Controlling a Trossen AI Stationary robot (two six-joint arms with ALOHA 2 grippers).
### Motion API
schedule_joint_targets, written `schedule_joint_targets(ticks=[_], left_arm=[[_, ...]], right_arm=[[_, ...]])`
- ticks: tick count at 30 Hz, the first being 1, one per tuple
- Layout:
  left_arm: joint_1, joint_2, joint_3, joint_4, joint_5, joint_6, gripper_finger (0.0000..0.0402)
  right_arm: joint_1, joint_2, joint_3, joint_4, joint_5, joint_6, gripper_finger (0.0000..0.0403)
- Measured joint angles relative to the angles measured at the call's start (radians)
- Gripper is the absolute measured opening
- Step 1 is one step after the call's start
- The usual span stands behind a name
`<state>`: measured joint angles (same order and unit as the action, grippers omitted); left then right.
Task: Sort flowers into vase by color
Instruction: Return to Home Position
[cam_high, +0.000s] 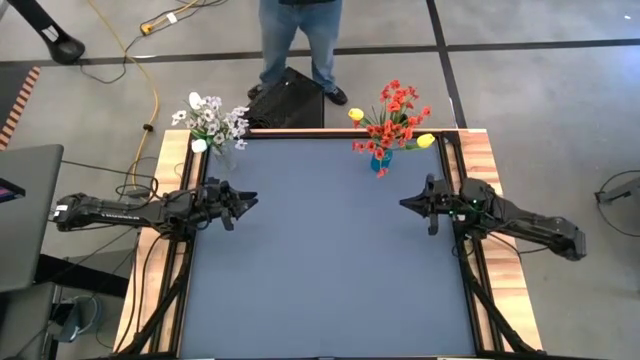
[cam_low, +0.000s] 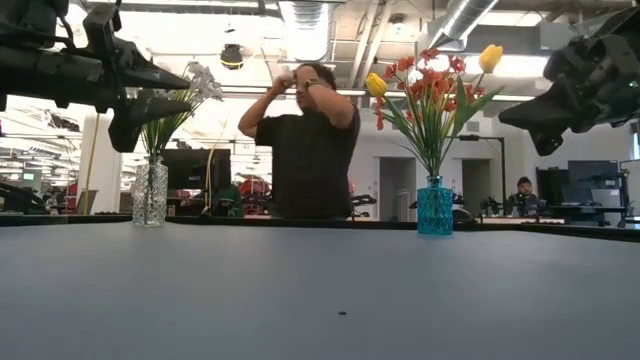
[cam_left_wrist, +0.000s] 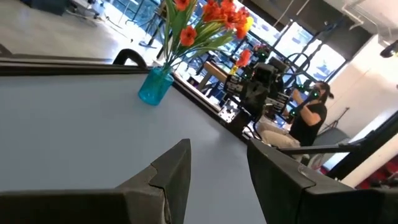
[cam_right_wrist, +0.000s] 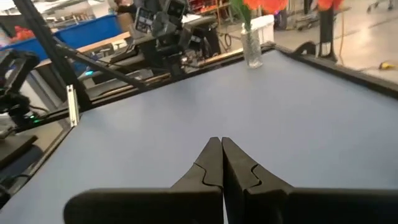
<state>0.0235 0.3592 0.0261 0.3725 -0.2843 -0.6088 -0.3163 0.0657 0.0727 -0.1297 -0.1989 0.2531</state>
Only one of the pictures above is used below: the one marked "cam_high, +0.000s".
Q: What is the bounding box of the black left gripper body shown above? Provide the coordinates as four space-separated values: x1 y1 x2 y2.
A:
198 177 237 233

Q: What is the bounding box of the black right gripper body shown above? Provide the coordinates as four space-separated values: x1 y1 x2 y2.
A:
422 172 463 237

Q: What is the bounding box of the yellow artificial tulip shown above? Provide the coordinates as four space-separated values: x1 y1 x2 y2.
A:
348 107 386 151
394 133 436 156

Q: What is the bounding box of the clear cut-glass vase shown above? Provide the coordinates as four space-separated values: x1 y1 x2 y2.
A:
213 144 239 172

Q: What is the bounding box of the blue cut-glass vase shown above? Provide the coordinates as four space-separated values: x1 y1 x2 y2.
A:
369 148 394 174

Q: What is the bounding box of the blue-grey table mat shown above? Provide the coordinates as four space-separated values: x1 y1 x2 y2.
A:
178 137 477 358

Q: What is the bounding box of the person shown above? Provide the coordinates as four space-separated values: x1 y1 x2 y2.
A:
247 0 350 107

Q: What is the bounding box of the grey stand foot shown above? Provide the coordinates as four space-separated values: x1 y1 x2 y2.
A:
594 177 640 206

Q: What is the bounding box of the blue-grey power adapter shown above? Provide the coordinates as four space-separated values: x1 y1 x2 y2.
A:
53 293 101 344

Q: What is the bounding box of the grey laptop lid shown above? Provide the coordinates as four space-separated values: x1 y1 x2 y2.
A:
0 143 65 294

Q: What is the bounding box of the dark tablet with colourful screen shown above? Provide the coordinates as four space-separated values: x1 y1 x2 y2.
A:
0 177 27 205

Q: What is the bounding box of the black stand foot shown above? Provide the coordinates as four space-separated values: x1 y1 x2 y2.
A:
7 0 87 66

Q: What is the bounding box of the grey chair seat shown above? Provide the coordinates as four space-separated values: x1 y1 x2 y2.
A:
0 281 57 360

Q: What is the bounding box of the black floor mat orange edge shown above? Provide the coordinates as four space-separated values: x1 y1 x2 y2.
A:
0 64 42 151

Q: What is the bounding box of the black table frame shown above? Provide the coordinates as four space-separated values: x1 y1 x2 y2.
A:
117 128 544 360

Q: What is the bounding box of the yellow floor cable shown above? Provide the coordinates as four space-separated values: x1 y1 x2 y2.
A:
88 0 162 187

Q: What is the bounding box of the yellow power plug cable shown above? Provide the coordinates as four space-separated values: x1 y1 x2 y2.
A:
139 0 201 36

